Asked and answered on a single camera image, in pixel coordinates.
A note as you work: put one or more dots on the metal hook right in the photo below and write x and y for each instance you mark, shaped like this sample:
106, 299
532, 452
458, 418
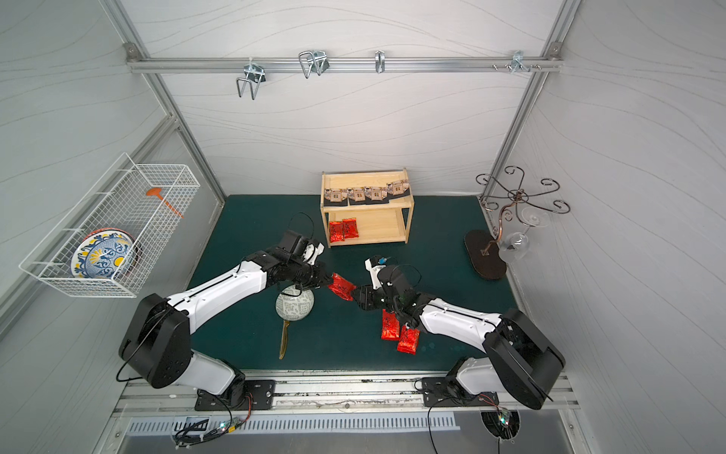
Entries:
517, 64

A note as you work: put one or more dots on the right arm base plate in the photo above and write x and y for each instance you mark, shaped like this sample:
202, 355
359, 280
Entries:
446, 393

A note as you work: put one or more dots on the metal double hook middle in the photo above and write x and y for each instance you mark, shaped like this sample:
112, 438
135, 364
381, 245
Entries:
313, 62

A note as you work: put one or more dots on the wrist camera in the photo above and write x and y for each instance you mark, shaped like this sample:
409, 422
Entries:
297, 247
374, 265

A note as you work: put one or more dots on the clear wine glass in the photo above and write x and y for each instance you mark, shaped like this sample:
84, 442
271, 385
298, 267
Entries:
515, 245

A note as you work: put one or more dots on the metal double hook left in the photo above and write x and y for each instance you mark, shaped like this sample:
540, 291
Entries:
253, 75

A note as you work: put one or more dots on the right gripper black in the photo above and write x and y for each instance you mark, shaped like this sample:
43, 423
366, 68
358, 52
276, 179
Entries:
370, 296

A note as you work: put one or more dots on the red tea bag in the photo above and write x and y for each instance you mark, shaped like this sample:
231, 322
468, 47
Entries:
408, 340
350, 228
336, 231
391, 330
342, 287

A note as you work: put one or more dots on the copper glass holder stand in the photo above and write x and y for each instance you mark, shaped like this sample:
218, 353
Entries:
499, 202

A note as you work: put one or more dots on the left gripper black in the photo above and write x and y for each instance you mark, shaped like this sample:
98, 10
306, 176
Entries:
320, 273

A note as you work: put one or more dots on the white wire basket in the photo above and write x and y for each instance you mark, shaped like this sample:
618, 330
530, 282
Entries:
117, 200

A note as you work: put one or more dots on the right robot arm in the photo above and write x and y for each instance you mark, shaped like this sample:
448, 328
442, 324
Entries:
519, 357

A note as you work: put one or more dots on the wooden two-tier shelf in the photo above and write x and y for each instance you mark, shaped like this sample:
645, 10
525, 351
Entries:
377, 223

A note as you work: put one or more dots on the green table mat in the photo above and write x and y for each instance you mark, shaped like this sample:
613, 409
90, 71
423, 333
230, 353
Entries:
338, 335

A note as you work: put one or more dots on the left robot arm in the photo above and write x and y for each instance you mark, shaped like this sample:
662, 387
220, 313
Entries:
157, 344

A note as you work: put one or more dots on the green patterned hand fan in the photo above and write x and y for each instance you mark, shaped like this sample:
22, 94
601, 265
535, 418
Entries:
292, 305

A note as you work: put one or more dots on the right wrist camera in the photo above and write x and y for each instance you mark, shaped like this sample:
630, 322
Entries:
374, 265

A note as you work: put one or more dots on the blue yellow patterned plate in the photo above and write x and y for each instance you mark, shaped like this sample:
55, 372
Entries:
104, 254

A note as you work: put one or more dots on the orange spatula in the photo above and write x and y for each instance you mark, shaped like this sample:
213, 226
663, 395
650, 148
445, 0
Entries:
156, 192

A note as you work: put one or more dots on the floral tea bag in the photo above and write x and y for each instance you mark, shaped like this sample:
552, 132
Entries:
398, 189
335, 197
376, 195
356, 195

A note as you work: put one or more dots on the metal rail bar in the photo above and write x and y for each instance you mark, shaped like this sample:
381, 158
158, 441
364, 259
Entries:
338, 65

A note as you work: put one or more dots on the metal double hook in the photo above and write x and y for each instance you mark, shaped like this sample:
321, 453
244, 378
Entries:
313, 62
253, 75

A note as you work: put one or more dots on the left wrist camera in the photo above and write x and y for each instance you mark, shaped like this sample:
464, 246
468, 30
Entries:
297, 247

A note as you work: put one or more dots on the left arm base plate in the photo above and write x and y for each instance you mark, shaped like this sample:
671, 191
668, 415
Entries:
241, 395

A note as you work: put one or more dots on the small metal hook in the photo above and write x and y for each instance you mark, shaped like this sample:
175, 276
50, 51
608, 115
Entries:
379, 62

